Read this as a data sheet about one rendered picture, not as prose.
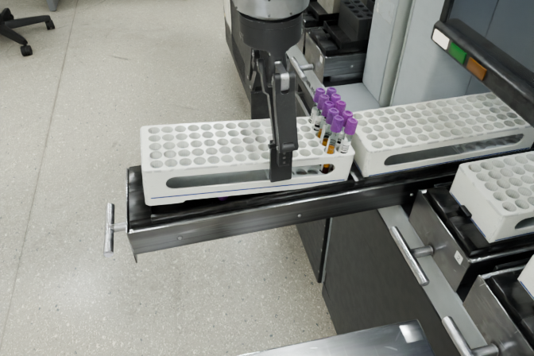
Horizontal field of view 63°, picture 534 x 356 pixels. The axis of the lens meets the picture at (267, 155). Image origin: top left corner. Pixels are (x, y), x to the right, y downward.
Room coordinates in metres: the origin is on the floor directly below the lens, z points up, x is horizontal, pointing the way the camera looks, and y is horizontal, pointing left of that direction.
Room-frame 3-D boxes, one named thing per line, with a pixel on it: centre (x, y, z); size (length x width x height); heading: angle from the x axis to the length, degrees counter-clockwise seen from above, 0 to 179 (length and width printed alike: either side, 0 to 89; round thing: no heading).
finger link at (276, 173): (0.44, -0.02, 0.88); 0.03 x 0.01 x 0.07; 104
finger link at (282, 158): (0.42, -0.02, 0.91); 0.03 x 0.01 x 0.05; 14
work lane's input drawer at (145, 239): (0.52, -0.10, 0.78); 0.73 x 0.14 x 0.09; 104
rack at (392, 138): (0.56, -0.28, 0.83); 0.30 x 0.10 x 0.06; 104
